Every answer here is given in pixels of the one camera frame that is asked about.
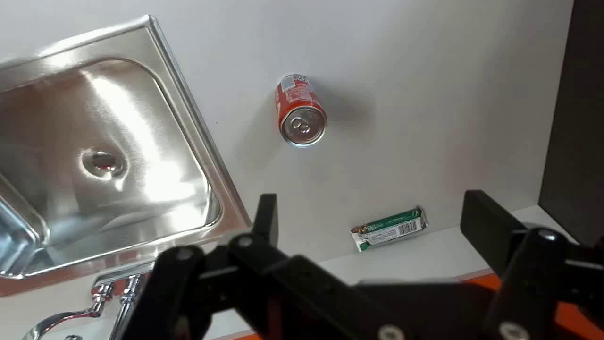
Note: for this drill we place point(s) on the dark wood cabinet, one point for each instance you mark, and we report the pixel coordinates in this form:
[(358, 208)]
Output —
[(578, 125)]

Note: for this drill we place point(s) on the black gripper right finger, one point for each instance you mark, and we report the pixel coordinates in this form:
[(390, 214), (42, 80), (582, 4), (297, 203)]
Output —
[(535, 276)]

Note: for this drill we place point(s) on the chrome faucet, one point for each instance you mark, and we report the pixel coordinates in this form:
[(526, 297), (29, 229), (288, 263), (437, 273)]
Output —
[(107, 299)]

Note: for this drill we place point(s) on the red soda can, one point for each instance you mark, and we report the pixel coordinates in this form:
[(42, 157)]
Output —
[(301, 104)]

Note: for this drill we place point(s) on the stainless steel sink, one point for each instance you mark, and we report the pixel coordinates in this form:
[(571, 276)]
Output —
[(95, 157)]

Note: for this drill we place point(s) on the green white small packet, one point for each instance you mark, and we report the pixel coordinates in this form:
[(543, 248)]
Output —
[(390, 229)]

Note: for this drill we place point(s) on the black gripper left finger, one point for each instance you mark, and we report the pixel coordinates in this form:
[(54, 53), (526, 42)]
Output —
[(190, 295)]

